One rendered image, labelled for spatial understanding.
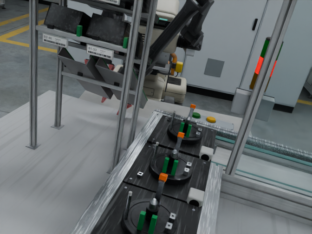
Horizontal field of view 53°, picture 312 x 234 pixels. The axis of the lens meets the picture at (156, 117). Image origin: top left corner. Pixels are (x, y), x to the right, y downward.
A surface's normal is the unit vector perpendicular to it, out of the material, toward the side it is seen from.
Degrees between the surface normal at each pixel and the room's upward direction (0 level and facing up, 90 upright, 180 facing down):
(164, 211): 0
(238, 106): 90
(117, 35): 65
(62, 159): 0
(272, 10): 90
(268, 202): 90
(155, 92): 98
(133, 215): 0
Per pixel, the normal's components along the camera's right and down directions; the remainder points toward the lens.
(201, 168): 0.18, -0.87
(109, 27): -0.30, -0.06
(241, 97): -0.25, 0.40
